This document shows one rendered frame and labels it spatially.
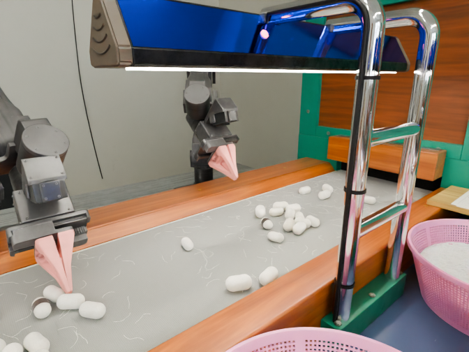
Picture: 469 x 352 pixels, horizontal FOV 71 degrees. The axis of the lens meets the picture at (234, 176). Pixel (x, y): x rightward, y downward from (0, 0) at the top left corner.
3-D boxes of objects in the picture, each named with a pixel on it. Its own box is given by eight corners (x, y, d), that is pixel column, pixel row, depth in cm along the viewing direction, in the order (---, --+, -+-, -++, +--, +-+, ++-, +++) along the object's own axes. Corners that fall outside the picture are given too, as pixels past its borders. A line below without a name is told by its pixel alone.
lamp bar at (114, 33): (89, 68, 36) (80, -6, 34) (373, 72, 74) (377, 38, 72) (116, 66, 30) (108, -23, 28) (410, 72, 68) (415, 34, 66)
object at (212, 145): (250, 167, 73) (230, 136, 76) (225, 174, 69) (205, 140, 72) (237, 185, 78) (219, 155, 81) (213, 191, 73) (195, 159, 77)
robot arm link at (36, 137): (89, 149, 47) (50, 90, 50) (24, 160, 41) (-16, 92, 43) (70, 194, 54) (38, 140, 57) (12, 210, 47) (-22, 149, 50)
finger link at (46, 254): (109, 269, 44) (87, 211, 47) (50, 291, 40) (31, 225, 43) (102, 287, 49) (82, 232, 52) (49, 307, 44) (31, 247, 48)
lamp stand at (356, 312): (242, 288, 57) (245, 6, 44) (312, 251, 70) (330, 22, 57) (336, 355, 43) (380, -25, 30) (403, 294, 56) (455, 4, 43)
